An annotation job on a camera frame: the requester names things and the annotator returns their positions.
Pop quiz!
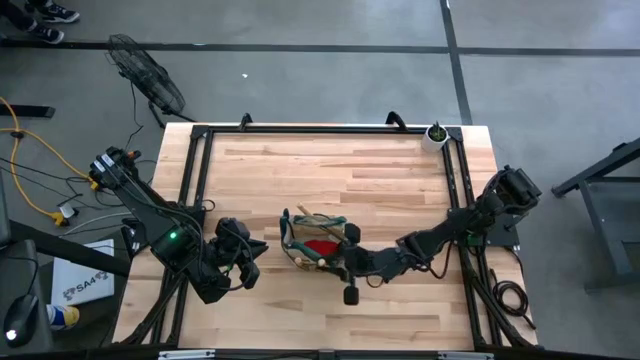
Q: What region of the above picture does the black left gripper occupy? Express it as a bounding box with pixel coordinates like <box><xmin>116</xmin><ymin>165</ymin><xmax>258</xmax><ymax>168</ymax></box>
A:
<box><xmin>209</xmin><ymin>216</ymin><xmax>268</xmax><ymax>292</ymax></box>

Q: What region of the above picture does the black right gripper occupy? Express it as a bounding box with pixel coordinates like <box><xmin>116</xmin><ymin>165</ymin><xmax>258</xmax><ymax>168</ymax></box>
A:
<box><xmin>329</xmin><ymin>222</ymin><xmax>382</xmax><ymax>307</ymax></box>

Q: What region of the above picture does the red gardening glove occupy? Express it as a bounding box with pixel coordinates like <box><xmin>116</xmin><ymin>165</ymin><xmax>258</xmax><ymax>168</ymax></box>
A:
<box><xmin>302</xmin><ymin>239</ymin><xmax>343</xmax><ymax>258</ymax></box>

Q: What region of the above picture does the beige green gardening bag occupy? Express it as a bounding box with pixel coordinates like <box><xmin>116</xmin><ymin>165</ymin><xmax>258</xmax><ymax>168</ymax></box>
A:
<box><xmin>278</xmin><ymin>201</ymin><xmax>353</xmax><ymax>275</ymax></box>

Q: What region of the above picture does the narrow steel trowel wooden handle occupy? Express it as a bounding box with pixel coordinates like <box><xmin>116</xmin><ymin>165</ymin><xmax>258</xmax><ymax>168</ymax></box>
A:
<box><xmin>295</xmin><ymin>201</ymin><xmax>352</xmax><ymax>245</ymax></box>

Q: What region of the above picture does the white pot with green plant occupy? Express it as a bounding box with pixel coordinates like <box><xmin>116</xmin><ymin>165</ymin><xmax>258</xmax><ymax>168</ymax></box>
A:
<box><xmin>420</xmin><ymin>121</ymin><xmax>451</xmax><ymax>154</ymax></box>

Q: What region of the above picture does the white printed paper sign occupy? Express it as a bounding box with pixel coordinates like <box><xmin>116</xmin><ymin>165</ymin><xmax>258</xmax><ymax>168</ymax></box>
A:
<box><xmin>50</xmin><ymin>238</ymin><xmax>116</xmax><ymax>307</ymax></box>

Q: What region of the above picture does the black slanted support bar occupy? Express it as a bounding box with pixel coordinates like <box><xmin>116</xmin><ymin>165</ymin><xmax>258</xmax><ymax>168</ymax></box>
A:
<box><xmin>6</xmin><ymin>219</ymin><xmax>133</xmax><ymax>278</ymax></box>

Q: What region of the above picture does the yellow blue white bottle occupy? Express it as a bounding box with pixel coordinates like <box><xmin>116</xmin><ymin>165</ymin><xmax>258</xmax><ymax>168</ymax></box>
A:
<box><xmin>45</xmin><ymin>303</ymin><xmax>82</xmax><ymax>332</ymax></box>

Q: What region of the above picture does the black floor fan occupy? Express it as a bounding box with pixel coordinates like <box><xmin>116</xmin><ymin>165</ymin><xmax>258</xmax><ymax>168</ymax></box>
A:
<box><xmin>105</xmin><ymin>33</ymin><xmax>198</xmax><ymax>130</ymax></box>

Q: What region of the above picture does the grey computer desk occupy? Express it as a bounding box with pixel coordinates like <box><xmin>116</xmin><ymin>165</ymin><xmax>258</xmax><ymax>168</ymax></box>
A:
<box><xmin>0</xmin><ymin>238</ymin><xmax>55</xmax><ymax>354</ymax></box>

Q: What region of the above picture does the black computer mouse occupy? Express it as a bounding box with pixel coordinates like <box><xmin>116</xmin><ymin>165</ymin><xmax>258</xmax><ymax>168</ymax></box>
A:
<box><xmin>2</xmin><ymin>292</ymin><xmax>40</xmax><ymax>350</ymax></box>

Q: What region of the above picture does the black metal table stand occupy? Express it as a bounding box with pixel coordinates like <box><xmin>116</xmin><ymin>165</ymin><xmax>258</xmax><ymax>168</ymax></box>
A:
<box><xmin>549</xmin><ymin>136</ymin><xmax>640</xmax><ymax>292</ymax></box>

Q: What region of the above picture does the black office desk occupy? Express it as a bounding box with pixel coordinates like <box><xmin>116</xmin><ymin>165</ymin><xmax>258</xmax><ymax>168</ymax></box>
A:
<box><xmin>0</xmin><ymin>103</ymin><xmax>57</xmax><ymax>120</ymax></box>

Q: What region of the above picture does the person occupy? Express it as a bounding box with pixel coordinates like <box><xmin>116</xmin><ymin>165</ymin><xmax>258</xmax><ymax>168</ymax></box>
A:
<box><xmin>0</xmin><ymin>0</ymin><xmax>82</xmax><ymax>46</ymax></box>

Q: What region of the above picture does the silver frame bracket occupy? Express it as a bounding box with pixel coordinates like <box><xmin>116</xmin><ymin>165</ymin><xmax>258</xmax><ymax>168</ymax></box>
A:
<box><xmin>436</xmin><ymin>350</ymin><xmax>495</xmax><ymax>360</ymax></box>
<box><xmin>157</xmin><ymin>349</ymin><xmax>217</xmax><ymax>360</ymax></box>

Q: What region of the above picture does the black coiled cable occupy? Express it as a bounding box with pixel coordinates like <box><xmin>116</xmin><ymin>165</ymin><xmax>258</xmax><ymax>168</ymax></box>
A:
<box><xmin>490</xmin><ymin>268</ymin><xmax>538</xmax><ymax>332</ymax></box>

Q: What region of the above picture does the yellow extension cable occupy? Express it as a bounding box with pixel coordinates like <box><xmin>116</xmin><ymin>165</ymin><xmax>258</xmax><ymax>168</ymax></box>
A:
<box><xmin>0</xmin><ymin>95</ymin><xmax>101</xmax><ymax>228</ymax></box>

